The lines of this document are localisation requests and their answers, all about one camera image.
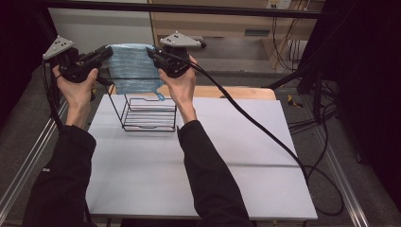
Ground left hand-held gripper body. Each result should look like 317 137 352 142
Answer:
42 34 102 84

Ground black floor cables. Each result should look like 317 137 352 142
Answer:
288 80 339 134

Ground blue striped cloth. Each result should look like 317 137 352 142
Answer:
105 43 167 102

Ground black wire rack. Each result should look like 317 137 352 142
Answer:
96 75 178 133

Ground person's left hand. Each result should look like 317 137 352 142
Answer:
51 64 99 111

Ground office chair base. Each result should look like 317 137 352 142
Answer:
188 35 208 49

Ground yellow black tape strip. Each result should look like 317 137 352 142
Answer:
287 94 305 109

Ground person's right hand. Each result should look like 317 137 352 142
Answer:
157 55 199 109

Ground hand-held gripper cable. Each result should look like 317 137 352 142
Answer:
188 61 345 218
42 59 93 225

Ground wooden desk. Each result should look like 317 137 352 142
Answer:
148 0 326 69

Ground left hand-held gripper cable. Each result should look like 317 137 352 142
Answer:
42 59 93 225

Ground black metal frame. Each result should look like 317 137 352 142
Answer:
33 0 336 125

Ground aluminium rail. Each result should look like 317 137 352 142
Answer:
309 125 371 227
0 99 70 216

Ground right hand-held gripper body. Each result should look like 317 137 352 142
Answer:
158 30 203 79

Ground black curtain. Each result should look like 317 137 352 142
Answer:
0 0 52 128
302 0 401 204

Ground white power strip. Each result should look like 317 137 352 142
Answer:
266 0 293 10

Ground bundle of hanging cables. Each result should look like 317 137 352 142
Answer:
271 16 312 71

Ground white cabinet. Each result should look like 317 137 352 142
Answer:
48 7 158 55

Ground right hand-held gripper cable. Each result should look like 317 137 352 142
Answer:
188 61 345 218

